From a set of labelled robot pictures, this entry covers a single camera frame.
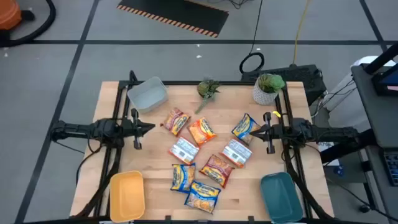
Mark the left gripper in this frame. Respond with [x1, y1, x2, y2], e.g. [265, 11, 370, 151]
[121, 107, 155, 151]

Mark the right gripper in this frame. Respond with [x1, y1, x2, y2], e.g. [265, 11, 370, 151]
[249, 111, 295, 155]

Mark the blue Maruchan ramen pack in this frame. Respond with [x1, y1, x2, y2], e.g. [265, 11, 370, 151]
[183, 180, 221, 214]
[170, 163, 197, 194]
[231, 113, 261, 144]

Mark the orange Maruchan ramen pack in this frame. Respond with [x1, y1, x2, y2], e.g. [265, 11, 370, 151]
[169, 136, 200, 166]
[187, 116, 218, 147]

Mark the grey plastic bin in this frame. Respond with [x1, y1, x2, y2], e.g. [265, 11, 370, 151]
[126, 76, 170, 114]

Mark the plant in white patterned pot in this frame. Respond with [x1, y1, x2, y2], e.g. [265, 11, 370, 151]
[252, 73, 286, 106]

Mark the teal plastic bin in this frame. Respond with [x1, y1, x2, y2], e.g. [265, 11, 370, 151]
[260, 172, 304, 223]

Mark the yellow plastic bin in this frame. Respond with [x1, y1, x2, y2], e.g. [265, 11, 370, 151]
[109, 170, 146, 223]

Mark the trailing succulent in black pot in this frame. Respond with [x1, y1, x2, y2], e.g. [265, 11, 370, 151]
[195, 77, 221, 114]

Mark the black hazard-striped floor mat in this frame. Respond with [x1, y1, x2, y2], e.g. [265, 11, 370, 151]
[116, 0, 230, 39]

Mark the grey cart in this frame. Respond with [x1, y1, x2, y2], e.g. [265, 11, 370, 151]
[351, 63, 398, 224]

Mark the black monitor on cart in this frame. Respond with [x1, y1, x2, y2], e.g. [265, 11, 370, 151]
[371, 63, 398, 96]

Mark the black keyboard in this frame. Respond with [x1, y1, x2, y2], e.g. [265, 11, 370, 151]
[382, 149, 398, 187]

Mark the orange shop vacuum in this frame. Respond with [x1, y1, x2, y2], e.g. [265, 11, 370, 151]
[0, 0, 22, 30]

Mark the black hanging cable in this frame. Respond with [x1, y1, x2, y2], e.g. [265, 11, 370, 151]
[238, 0, 266, 75]

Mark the yellow hanging cable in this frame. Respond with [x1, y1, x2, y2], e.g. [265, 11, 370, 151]
[292, 0, 312, 65]

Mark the black vacuum hose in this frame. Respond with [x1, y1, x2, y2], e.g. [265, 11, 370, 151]
[0, 0, 57, 47]

